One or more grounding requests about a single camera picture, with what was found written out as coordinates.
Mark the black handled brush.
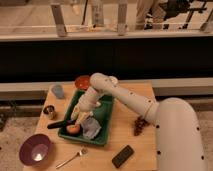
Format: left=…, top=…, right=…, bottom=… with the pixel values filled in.
left=47, top=120, right=75, bottom=129

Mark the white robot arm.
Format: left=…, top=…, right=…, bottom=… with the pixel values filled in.
left=78, top=73, right=208, bottom=171

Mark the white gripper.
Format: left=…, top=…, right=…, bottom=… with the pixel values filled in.
left=71, top=87, right=101, bottom=124

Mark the metal spoon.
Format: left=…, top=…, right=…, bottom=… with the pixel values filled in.
left=56, top=148, right=88, bottom=169

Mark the grey crumpled cloth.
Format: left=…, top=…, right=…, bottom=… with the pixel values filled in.
left=81, top=117, right=101, bottom=140

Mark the green plastic tray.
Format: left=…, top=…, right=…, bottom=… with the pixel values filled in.
left=58, top=95, right=114, bottom=146

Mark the orange apple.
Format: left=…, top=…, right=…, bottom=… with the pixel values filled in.
left=66, top=124, right=81, bottom=135

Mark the orange bowl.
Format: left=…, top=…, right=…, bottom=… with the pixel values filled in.
left=75, top=75, right=90, bottom=90

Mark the bunch of red grapes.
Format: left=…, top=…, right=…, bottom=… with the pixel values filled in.
left=134, top=116, right=149, bottom=136

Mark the light blue cup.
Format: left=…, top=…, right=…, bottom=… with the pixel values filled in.
left=51, top=84, right=64, bottom=99

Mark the black remote control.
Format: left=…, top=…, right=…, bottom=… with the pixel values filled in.
left=112, top=145, right=134, bottom=168

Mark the purple bowl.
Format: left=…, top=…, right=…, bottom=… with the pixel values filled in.
left=19, top=134, right=52, bottom=166

